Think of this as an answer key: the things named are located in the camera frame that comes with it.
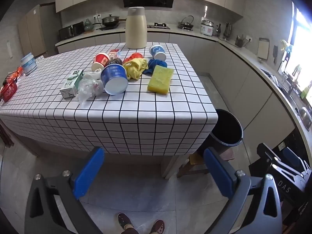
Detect black wok with lid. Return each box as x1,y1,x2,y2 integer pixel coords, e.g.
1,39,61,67
93,14,126,29

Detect hanging yellow and blue cloths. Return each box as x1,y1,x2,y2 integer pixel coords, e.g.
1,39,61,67
280,39,293,61

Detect blue paper bowl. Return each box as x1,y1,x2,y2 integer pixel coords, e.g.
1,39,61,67
100,64,129,95

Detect white cutting board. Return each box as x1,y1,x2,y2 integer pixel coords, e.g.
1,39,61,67
257,38,269,60

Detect blue patterned paper cup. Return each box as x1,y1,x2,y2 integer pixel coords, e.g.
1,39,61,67
149,44,167,61

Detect blue cloth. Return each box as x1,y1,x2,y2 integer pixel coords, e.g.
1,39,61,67
143,58,168,76

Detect person's right shoe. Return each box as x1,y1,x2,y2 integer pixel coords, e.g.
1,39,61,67
150,220,165,234

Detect red packet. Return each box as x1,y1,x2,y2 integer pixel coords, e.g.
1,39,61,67
0,82,19,102

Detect dark wooden chair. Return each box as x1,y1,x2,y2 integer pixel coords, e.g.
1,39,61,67
0,122,15,148

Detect steel wool scrubber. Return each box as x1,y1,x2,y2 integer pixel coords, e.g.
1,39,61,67
105,58,122,67

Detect white rice cooker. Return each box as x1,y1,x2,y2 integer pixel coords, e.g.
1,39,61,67
200,18,215,36

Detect cream thermos jug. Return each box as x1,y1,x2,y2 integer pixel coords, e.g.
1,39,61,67
125,6,147,49

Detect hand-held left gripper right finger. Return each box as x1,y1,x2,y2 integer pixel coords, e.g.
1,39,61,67
203,147,284,234

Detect tall beige cabinet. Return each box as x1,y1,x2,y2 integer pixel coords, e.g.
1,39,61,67
18,4,48,58

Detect kitchen counter with cabinets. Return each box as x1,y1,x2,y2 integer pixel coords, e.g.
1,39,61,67
55,24,312,152

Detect blue and white tub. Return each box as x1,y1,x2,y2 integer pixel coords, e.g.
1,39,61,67
21,52,37,75

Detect glass kettle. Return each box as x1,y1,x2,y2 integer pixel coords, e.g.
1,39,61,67
178,15,195,31

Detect person's shoe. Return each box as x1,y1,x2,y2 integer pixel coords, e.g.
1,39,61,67
118,213,134,231
150,220,165,234

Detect window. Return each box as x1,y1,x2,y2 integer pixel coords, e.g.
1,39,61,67
278,5,312,103

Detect steel pot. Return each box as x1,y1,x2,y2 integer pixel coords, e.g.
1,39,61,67
298,106,310,123

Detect yellow cloth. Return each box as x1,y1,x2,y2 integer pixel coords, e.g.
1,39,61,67
122,58,149,81

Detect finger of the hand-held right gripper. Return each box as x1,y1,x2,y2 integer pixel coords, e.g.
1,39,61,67
282,147,312,176
256,143,283,169

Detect crumpled whitish plastic bag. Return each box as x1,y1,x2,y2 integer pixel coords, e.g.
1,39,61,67
77,69,105,106

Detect black trash bin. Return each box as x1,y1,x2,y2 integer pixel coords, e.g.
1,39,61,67
196,108,244,161

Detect wooden stool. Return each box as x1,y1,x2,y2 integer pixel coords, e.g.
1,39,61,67
177,149,234,178

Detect person's left shoe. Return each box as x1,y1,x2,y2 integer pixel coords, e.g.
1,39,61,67
118,213,134,231

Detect green and white carton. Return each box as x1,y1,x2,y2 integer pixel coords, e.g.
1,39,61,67
60,69,84,99

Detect black microwave oven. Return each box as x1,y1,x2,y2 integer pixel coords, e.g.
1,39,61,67
58,22,85,40

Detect orange plastic bag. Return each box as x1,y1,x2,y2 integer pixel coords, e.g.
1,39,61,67
123,53,144,64

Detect yellow sponge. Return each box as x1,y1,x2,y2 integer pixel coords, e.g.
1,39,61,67
147,65,174,93

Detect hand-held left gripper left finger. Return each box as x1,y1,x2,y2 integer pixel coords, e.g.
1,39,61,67
24,147,105,234

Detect red paper cup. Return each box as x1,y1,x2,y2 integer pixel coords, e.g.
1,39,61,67
92,53,111,73

